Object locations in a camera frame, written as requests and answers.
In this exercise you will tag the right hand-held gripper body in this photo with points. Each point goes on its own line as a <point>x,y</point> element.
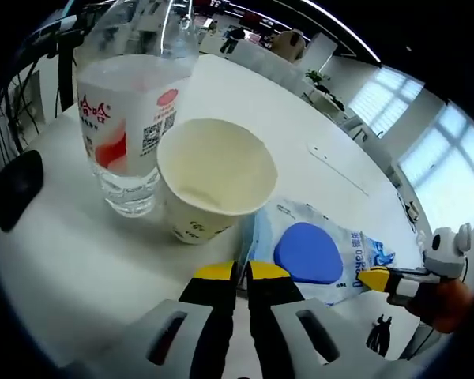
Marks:
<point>444,252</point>

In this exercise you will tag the clear package with blue pad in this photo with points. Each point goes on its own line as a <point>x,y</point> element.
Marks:
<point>308,252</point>

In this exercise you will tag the white table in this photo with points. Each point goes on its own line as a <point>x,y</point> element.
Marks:
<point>102,276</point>

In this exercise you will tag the black monitor stand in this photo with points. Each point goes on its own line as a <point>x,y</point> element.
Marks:
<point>67,71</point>

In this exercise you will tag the white paper cup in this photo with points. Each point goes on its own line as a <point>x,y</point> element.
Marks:
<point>217,166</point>

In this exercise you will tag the person's right hand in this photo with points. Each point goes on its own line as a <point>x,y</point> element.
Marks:
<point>446,306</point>

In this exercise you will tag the small window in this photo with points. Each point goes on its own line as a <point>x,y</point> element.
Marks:
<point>387,98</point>

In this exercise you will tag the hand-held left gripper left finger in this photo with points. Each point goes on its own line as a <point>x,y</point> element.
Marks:
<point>217,316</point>

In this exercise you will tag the large window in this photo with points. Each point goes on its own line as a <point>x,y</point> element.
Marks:
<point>450,169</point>

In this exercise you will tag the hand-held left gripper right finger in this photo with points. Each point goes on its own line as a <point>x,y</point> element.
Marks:
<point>272,316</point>

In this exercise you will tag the clear plastic bottle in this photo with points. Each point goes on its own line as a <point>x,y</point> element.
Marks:
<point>114,118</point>

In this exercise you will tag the green potted plant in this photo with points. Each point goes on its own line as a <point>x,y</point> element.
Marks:
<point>318,77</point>

